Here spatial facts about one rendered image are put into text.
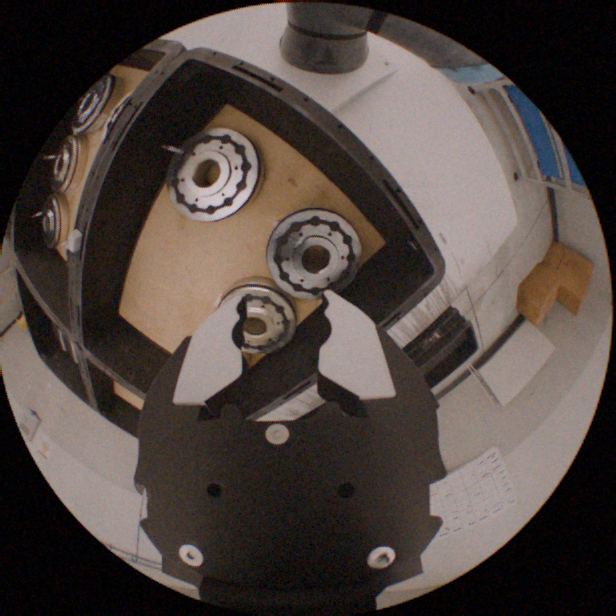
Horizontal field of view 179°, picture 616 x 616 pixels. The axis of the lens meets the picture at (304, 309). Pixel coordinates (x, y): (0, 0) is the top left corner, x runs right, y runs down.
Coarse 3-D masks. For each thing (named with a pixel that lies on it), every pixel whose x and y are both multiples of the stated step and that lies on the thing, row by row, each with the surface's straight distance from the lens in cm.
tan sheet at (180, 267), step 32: (256, 128) 25; (288, 160) 23; (288, 192) 23; (320, 192) 23; (160, 224) 28; (192, 224) 26; (224, 224) 24; (256, 224) 23; (352, 224) 24; (160, 256) 29; (192, 256) 27; (224, 256) 25; (256, 256) 24; (320, 256) 24; (128, 288) 36; (160, 288) 32; (192, 288) 29; (224, 288) 27; (128, 320) 41; (160, 320) 35; (192, 320) 32
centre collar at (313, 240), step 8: (304, 240) 20; (312, 240) 20; (320, 240) 20; (328, 240) 20; (296, 248) 20; (304, 248) 20; (328, 248) 20; (336, 248) 20; (296, 256) 20; (336, 256) 21; (296, 264) 20; (328, 264) 21; (336, 264) 21; (304, 272) 21; (312, 272) 21; (320, 272) 21; (328, 272) 21; (312, 280) 21
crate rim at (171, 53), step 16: (144, 48) 26; (160, 48) 24; (176, 48) 22; (160, 64) 22; (144, 80) 22; (128, 112) 21; (112, 128) 22; (96, 160) 22; (16, 208) 52; (80, 208) 24; (80, 224) 24; (16, 256) 55; (32, 288) 48; (48, 304) 44
